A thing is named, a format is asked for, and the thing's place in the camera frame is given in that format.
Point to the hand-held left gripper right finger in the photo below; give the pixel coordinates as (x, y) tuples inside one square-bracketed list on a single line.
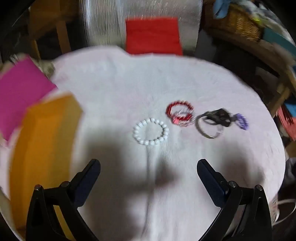
[(209, 178)]

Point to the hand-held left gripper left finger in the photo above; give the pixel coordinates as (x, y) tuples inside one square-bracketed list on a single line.
[(89, 178)]

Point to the orange box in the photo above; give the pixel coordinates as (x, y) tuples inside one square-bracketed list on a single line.
[(41, 139)]

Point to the magenta pillow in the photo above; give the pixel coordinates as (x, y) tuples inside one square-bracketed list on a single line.
[(20, 92)]

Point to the patterned cloth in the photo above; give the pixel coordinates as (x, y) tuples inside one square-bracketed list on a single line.
[(46, 67)]

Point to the wooden shelf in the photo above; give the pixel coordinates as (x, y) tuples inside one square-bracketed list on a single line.
[(272, 60)]

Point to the red pillow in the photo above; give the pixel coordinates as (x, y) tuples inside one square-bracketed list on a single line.
[(152, 34)]

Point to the silver insulation mat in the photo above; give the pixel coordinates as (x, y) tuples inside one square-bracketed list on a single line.
[(104, 23)]

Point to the wicker basket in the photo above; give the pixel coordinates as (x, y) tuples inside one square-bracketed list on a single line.
[(238, 23)]

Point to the wooden cabinet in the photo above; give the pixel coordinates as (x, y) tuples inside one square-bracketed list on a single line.
[(53, 23)]

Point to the blue cloth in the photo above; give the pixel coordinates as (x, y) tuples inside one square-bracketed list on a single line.
[(220, 8)]

